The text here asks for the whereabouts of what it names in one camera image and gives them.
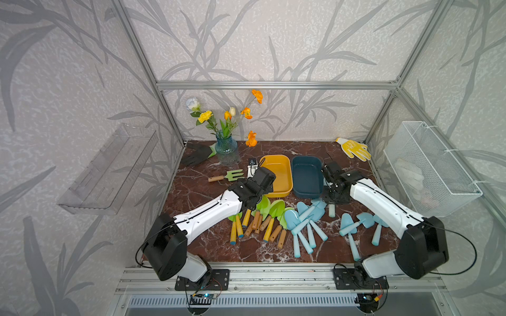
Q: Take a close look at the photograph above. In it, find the black garden glove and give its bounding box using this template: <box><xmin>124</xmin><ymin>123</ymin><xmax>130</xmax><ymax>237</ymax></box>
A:
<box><xmin>181</xmin><ymin>143</ymin><xmax>216</xmax><ymax>167</ymax></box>

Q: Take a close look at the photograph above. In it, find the white wire mesh basket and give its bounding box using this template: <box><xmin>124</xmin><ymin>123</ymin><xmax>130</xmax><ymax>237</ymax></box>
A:
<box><xmin>384</xmin><ymin>121</ymin><xmax>483</xmax><ymax>217</ymax></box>

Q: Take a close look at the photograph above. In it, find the clear plastic wall shelf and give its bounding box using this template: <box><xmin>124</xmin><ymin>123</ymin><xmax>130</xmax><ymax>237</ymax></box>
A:
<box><xmin>57</xmin><ymin>123</ymin><xmax>159</xmax><ymax>215</ymax></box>

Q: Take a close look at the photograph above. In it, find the yellow white garden glove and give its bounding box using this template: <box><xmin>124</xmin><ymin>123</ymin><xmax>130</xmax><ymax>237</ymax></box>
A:
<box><xmin>335</xmin><ymin>138</ymin><xmax>372</xmax><ymax>162</ymax></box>

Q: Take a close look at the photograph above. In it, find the yellow storage box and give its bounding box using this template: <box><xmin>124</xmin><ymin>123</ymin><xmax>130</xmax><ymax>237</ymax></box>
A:
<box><xmin>260</xmin><ymin>155</ymin><xmax>293</xmax><ymax>198</ymax></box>

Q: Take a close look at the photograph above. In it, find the green shovel wooden handle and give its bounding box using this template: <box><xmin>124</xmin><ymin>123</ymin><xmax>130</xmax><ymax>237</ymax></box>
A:
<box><xmin>245</xmin><ymin>196</ymin><xmax>271</xmax><ymax>236</ymax></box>
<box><xmin>269</xmin><ymin>208</ymin><xmax>293</xmax><ymax>249</ymax></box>

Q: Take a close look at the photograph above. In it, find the dark teal storage box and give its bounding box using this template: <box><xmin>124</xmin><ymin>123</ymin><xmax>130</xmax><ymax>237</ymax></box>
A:
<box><xmin>291</xmin><ymin>156</ymin><xmax>324</xmax><ymax>199</ymax></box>

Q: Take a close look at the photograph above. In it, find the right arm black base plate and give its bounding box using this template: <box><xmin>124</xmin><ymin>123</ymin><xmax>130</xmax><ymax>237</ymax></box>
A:
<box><xmin>332</xmin><ymin>263</ymin><xmax>390</xmax><ymax>292</ymax></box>

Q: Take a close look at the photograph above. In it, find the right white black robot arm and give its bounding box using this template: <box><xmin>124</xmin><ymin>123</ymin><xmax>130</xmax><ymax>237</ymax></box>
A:
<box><xmin>322</xmin><ymin>161</ymin><xmax>449</xmax><ymax>279</ymax></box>

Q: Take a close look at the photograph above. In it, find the green garden fork wooden handle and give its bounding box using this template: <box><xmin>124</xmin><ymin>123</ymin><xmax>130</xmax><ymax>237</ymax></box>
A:
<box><xmin>208</xmin><ymin>169</ymin><xmax>245</xmax><ymax>182</ymax></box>

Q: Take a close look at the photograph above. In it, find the aluminium front rail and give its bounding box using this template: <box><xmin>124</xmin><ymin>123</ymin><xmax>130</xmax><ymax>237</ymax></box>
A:
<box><xmin>115</xmin><ymin>262</ymin><xmax>448</xmax><ymax>295</ymax></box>

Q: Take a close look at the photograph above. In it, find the glass vase with flowers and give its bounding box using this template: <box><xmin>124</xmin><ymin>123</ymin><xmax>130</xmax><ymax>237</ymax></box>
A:
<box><xmin>186</xmin><ymin>90</ymin><xmax>264</xmax><ymax>167</ymax></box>

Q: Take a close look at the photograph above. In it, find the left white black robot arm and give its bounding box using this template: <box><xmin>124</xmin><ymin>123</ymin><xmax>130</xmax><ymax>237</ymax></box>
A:
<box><xmin>139</xmin><ymin>167</ymin><xmax>276</xmax><ymax>285</ymax></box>

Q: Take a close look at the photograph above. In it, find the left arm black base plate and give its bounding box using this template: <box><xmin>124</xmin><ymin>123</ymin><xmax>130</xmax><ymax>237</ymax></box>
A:
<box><xmin>175</xmin><ymin>269</ymin><xmax>230</xmax><ymax>292</ymax></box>

